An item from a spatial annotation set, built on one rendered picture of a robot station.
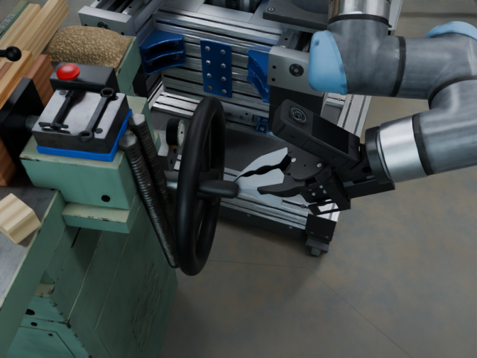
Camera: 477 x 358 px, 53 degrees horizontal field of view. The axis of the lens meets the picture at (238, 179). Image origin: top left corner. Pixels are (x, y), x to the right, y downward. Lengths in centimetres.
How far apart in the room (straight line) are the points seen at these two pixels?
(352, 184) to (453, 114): 15
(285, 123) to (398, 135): 13
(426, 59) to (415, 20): 222
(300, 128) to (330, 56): 10
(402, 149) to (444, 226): 130
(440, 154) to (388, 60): 13
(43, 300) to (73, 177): 19
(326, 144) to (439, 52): 17
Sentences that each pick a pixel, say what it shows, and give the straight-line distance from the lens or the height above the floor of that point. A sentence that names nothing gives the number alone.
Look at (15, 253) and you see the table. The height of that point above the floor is 90.
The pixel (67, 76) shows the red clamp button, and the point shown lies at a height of 102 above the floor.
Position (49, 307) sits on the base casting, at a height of 77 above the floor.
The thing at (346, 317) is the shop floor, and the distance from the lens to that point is 157.
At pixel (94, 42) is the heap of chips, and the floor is 93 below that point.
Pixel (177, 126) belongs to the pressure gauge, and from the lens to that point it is 105.
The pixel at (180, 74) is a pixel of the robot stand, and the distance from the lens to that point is 142.
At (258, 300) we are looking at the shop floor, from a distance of 156.
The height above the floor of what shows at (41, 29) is 93.
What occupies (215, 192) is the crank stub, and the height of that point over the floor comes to 90.
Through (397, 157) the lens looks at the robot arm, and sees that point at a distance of 57.
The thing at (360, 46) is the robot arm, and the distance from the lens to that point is 60.
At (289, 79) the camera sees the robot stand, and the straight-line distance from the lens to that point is 113.
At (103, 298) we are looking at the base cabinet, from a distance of 94.
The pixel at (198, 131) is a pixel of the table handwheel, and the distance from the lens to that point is 66.
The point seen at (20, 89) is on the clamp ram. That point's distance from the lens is 72.
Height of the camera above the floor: 141
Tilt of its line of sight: 50 degrees down
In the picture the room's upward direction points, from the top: straight up
